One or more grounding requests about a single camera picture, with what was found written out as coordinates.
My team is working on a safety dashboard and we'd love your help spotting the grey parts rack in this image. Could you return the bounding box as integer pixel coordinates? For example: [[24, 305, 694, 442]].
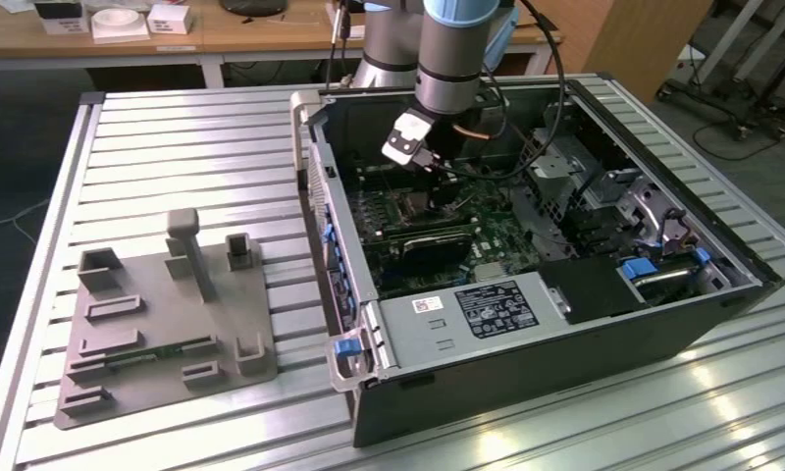
[[51, 207, 280, 431]]

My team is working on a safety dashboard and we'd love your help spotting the grey power supply unit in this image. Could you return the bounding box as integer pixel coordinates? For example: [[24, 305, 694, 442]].
[[374, 271, 576, 370]]

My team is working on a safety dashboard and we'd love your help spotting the white printed box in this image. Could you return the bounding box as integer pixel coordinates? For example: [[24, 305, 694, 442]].
[[146, 2, 195, 35]]

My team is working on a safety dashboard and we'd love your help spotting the black plastic shroud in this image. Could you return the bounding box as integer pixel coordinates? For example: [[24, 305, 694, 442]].
[[536, 255, 651, 326]]

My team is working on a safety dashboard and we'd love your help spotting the metal socket cover frame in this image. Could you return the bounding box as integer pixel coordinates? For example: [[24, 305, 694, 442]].
[[431, 195, 466, 223]]

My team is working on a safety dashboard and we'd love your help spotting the black open PC case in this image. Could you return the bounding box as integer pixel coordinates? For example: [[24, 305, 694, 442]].
[[290, 77, 785, 448]]

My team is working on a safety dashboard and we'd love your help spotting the metal wheeled stand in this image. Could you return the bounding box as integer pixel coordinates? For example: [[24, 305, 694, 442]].
[[654, 0, 785, 144]]

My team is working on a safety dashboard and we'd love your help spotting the black round object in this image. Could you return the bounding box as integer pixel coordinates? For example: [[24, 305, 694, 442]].
[[218, 0, 291, 16]]

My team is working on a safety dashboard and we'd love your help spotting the green RAM stick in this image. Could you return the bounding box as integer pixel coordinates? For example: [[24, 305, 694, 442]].
[[107, 342, 190, 370]]

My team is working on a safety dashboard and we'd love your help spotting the grey metal drive cage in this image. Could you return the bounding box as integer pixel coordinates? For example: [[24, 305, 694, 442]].
[[508, 97, 634, 261]]

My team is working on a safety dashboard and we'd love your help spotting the RAM slot bank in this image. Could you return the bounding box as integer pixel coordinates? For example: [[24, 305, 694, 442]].
[[354, 162, 434, 191], [364, 219, 474, 244]]

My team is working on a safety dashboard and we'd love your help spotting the black graphics card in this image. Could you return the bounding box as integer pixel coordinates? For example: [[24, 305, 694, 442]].
[[390, 231, 474, 277]]

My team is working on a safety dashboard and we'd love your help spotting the wooden desk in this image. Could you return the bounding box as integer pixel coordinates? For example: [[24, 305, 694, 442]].
[[0, 0, 566, 89]]

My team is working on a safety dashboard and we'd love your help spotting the CPU socket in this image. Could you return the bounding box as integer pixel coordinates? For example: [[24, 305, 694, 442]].
[[392, 186, 464, 230]]

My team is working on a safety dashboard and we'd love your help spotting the white round holder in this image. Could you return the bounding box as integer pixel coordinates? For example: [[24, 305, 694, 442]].
[[89, 7, 154, 46]]

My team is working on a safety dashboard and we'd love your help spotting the coloured wire bundle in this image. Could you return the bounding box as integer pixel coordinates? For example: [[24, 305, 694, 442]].
[[658, 208, 699, 254]]

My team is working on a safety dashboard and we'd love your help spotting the white box black top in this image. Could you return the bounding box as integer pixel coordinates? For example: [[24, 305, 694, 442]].
[[35, 0, 87, 36]]

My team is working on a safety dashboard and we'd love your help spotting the blue case latch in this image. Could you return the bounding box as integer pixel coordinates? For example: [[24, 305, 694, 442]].
[[332, 337, 363, 362]]

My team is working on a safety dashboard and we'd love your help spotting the wooden cabinet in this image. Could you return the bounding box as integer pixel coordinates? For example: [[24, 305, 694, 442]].
[[547, 0, 716, 105]]

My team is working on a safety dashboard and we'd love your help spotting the blue disk carrier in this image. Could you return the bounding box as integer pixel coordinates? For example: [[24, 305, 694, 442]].
[[616, 257, 662, 287]]

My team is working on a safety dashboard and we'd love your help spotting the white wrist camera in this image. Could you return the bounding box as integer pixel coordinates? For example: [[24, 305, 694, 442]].
[[380, 111, 438, 171]]

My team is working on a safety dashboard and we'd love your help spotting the green motherboard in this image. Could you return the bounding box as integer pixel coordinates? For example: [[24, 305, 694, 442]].
[[347, 159, 546, 301]]

